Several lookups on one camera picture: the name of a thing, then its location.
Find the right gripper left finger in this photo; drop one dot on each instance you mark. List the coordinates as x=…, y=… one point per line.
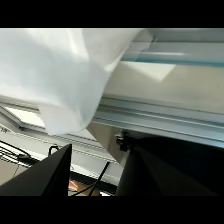
x=46, y=176

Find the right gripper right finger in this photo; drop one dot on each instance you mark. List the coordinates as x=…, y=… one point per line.
x=156, y=176

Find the white garment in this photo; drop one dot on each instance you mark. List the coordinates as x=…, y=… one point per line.
x=56, y=76

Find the silver frame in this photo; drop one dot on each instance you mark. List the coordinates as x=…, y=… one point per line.
x=156, y=116

